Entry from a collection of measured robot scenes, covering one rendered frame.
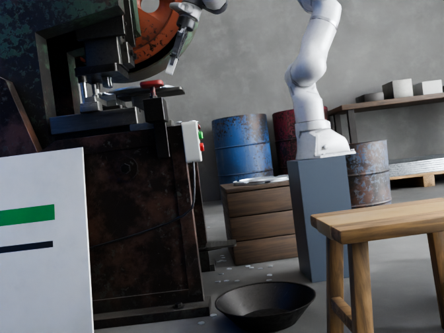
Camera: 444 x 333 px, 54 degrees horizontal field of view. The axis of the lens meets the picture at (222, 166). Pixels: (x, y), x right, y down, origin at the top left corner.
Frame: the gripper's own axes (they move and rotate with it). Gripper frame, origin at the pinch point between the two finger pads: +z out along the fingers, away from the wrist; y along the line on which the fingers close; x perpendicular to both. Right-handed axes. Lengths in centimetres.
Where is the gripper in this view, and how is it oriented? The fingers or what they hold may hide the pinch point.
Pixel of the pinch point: (171, 65)
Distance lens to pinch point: 185.4
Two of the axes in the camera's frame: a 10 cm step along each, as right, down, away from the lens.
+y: -0.3, -0.2, 10.0
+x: -9.4, -3.3, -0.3
